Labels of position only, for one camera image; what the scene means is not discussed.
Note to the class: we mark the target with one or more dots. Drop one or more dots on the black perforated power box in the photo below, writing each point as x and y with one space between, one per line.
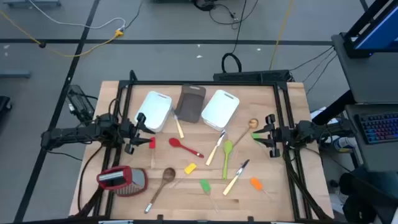
248 76

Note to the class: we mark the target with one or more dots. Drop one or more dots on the white paper sheet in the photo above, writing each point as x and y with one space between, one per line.
319 113

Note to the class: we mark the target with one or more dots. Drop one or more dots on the red steel box grater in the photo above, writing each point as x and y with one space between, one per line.
133 182

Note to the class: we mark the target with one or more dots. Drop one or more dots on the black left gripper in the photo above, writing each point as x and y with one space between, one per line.
129 132

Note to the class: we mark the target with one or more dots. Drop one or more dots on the smoky translucent plastic bin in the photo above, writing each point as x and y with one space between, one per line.
190 104

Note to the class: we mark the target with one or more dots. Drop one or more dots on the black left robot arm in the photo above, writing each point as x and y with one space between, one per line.
77 132

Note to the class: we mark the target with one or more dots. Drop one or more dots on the person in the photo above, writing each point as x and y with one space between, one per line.
367 199

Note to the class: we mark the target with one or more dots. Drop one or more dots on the backlit black keyboard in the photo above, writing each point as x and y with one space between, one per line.
379 127

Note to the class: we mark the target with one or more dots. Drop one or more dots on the white plastic bin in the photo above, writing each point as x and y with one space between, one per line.
154 110
220 109

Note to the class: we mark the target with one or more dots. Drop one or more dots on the grey desk surface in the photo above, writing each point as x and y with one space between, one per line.
379 155
367 77

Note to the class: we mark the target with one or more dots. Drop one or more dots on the white labelled bottle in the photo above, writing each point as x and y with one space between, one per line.
343 143

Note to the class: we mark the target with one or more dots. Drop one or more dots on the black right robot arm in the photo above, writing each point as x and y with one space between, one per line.
317 129

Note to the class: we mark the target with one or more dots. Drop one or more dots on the light wooden spoon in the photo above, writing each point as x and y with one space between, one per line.
253 123

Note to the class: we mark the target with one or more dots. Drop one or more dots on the grey floor base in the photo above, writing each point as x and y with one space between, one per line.
15 74
31 2

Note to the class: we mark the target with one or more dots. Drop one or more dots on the black floor object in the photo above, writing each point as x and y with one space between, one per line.
3 104

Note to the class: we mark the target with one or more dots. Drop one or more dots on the red plastic spoon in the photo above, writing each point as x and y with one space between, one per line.
175 142

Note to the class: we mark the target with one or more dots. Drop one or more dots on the black desk column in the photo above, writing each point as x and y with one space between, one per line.
335 107

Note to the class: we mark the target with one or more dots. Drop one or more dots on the black computer monitor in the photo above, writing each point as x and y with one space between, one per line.
379 34

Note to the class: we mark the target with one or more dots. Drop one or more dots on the green plastic spoon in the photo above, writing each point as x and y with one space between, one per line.
227 147

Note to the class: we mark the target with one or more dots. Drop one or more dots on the dark wooden spoon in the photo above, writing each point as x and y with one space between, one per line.
168 175

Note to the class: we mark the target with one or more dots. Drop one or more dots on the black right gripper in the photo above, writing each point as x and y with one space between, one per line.
281 135

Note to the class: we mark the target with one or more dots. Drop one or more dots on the black power supply unit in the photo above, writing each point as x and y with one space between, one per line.
79 102

